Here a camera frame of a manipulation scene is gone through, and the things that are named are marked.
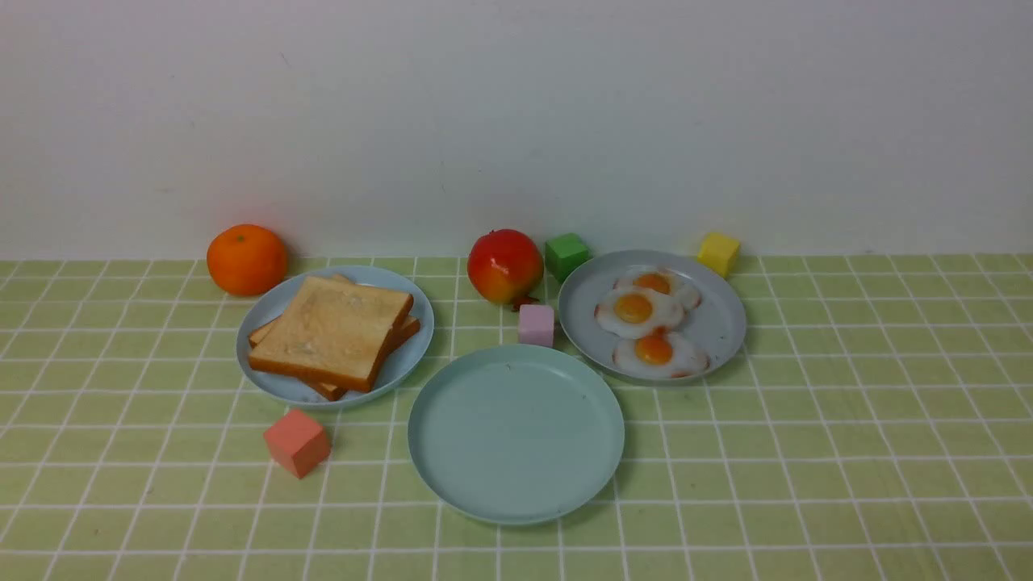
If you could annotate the light blue bread plate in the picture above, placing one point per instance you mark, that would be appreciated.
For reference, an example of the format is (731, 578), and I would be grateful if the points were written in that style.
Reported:
(335, 337)

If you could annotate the teal center plate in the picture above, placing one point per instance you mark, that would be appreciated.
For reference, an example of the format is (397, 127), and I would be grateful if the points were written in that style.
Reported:
(516, 434)

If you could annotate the fried egg back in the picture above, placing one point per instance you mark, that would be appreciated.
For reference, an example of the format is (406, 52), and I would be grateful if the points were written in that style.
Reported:
(663, 280)

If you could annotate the red apple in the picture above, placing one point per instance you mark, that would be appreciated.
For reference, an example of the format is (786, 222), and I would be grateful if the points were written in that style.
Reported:
(505, 266)

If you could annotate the grey egg plate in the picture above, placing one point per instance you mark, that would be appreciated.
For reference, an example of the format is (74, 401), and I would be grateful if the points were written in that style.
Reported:
(718, 325)

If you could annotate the salmon red cube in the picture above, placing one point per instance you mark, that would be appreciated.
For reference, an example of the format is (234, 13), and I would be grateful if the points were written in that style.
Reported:
(298, 443)

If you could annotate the green cube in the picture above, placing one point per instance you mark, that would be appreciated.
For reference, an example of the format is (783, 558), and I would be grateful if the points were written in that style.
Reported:
(564, 254)

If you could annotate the green checkered tablecloth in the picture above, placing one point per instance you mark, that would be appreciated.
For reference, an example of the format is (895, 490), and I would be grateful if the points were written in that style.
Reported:
(877, 426)

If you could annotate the yellow cube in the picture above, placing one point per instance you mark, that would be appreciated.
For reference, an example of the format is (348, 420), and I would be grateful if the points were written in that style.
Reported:
(719, 253)

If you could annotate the fried egg front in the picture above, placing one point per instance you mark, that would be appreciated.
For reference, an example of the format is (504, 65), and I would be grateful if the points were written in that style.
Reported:
(660, 356)

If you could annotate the pink cube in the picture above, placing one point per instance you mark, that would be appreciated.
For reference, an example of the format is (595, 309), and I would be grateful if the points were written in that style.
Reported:
(537, 325)

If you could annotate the orange fruit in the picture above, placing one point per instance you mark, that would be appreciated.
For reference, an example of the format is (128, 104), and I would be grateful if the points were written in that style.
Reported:
(247, 260)

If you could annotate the fried egg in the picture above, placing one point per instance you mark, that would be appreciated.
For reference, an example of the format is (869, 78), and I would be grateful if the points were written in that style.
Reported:
(660, 356)
(663, 280)
(633, 312)

